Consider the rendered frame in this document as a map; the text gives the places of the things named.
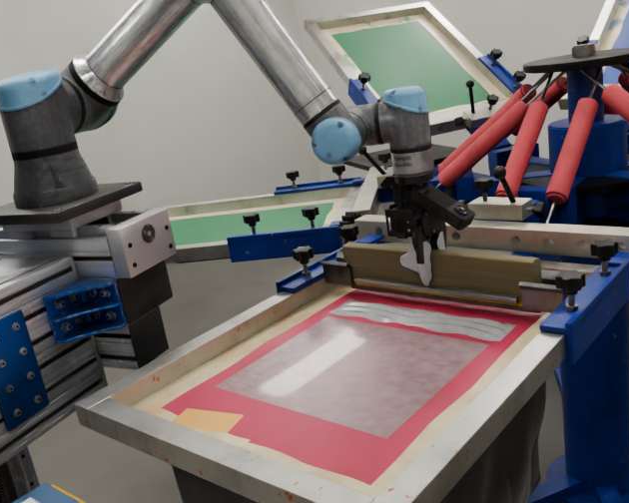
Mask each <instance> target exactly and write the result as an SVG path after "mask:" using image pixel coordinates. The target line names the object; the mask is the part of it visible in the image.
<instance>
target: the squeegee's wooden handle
mask: <svg viewBox="0 0 629 503"><path fill-rule="evenodd" d="M342 252H343V258H344V262H347V263H348V264H349V265H350V266H351V270H352V277H353V280H354V279H355V278H356V277H358V276H361V277H369V278H377V279H385V280H394V281H402V282H410V283H419V284H423V283H422V281H421V278H420V275H419V273H418V272H416V271H414V270H411V269H409V268H406V267H404V266H402V265H401V263H400V257H401V256H402V255H404V254H406V253H408V252H409V247H399V246H387V245H375V244H362V243H347V244H345V245H344V246H343V248H342ZM430 262H431V274H432V279H431V281H430V283H429V285H435V286H443V287H452V288H460V289H468V290H476V291H485V292H493V293H501V294H510V295H518V296H519V301H522V294H521V288H520V286H519V282H520V281H524V282H534V283H542V278H541V263H540V259H539V257H534V256H522V255H509V254H497V253H485V252H472V251H449V250H436V249H431V253H430Z"/></svg>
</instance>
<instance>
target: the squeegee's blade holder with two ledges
mask: <svg viewBox="0 0 629 503"><path fill-rule="evenodd" d="M354 282H355V283H359V284H367V285H375V286H383V287H390V288H398V289H406V290H413V291H421V292H429V293H437V294H444V295H452V296H460V297H468V298H475V299H483V300H491V301H499V302H506V303H514V304H518V303H519V296H518V295H510V294H501V293H493V292H485V291H476V290H468V289H460V288H452V287H443V286H435V285H429V286H424V285H423V284H419V283H410V282H402V281H394V280H385V279H377V278H369V277H361V276H358V277H356V278H355V279H354Z"/></svg>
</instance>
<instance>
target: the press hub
mask: <svg viewBox="0 0 629 503"><path fill-rule="evenodd" d="M571 52H572V54H570V55H563V56H557V57H551V58H546V59H541V60H536V61H532V62H528V63H525V64H524V65H523V72H524V73H529V74H538V73H555V72H566V71H567V72H566V76H567V98H568V118H567V119H562V120H558V121H555V122H552V123H550V124H549V125H548V126H547V128H548V147H549V165H550V167H547V166H541V165H535V164H533V165H530V166H528V167H527V169H526V172H525V173H531V172H540V171H549V170H550V173H551V174H553V171H554V168H555V166H556V163H557V160H558V157H559V154H560V151H561V148H562V146H563V143H564V140H565V137H566V134H567V131H568V128H569V126H570V123H571V120H572V117H573V114H574V111H575V109H576V106H577V103H578V101H579V100H580V99H582V98H589V95H590V92H591V89H592V86H593V83H594V82H593V81H592V80H591V79H590V78H588V77H587V76H586V75H585V74H583V73H582V72H581V71H580V70H585V71H586V72H587V73H589V74H590V75H591V76H592V77H594V78H596V75H597V72H598V69H599V67H602V70H601V73H600V76H599V79H598V81H599V82H600V83H601V84H602V85H603V67H605V66H612V65H618V64H623V63H628V62H629V48H620V49H609V50H600V51H596V44H594V43H589V44H581V45H575V46H573V47H572V48H571ZM602 92H603V89H602V88H601V87H600V86H598V85H596V88H595V91H594V94H593V97H592V99H594V100H595V101H596V102H597V103H598V105H599V107H598V110H597V113H596V116H595V119H594V122H593V125H592V128H591V131H590V134H589V137H588V140H587V143H586V146H585V149H584V152H583V155H582V158H581V161H580V164H579V167H578V170H577V173H576V176H575V177H587V178H586V179H585V180H584V181H582V182H581V183H579V184H578V185H576V186H575V187H576V196H585V195H588V198H587V199H586V200H585V201H583V202H582V203H581V204H579V205H578V206H577V213H588V214H589V218H588V219H587V220H586V221H584V222H583V223H582V224H581V226H601V227H622V228H629V222H627V221H623V220H619V219H615V218H610V217H606V208H610V207H615V206H618V205H621V204H626V205H628V201H626V200H621V199H616V198H611V197H606V196H605V194H609V193H617V192H623V191H629V180H625V179H619V178H613V177H607V176H605V175H606V174H610V173H615V172H618V171H621V170H624V171H629V168H628V161H629V154H628V148H627V121H626V120H625V119H624V118H622V117H621V116H620V115H604V102H603V101H602V100H601V96H602ZM551 177H552V176H549V177H540V178H531V179H523V180H522V183H521V186H548V185H549V183H550V180H551ZM558 262H569V263H581V264H593V265H600V264H601V263H602V261H601V260H598V258H594V257H581V256H568V255H564V256H563V257H562V258H561V259H560V260H559V261H558ZM560 370H561V389H562V407H563V426H564V445H565V454H563V455H561V456H559V457H557V458H556V459H555V460H553V462H552V463H551V464H550V465H549V467H548V470H547V481H548V480H551V479H553V478H555V477H558V476H560V475H563V474H565V473H569V474H570V475H571V476H572V477H574V478H575V479H577V480H578V481H580V482H581V485H582V493H579V494H577V495H574V496H572V497H570V498H567V499H565V500H563V501H564V502H566V503H598V500H597V497H596V486H599V487H611V486H617V489H618V491H619V494H620V496H621V499H622V501H623V503H629V299H628V300H627V301H626V302H625V303H624V305H623V306H622V307H621V308H620V309H619V311H618V312H617V313H616V314H615V315H614V317H613V318H612V319H611V320H610V321H609V323H608V324H607V325H606V326H605V328H604V329H603V330H602V331H601V332H600V334H599V335H598V336H597V337H596V338H595V340H594V341H593V342H592V343H591V344H590V346H589V347H588V348H587V349H586V350H585V352H584V353H583V354H582V355H581V356H580V358H579V359H578V360H577V361H576V363H575V364H574V365H568V364H567V356H566V357H565V358H564V359H563V361H562V362H561V363H560Z"/></svg>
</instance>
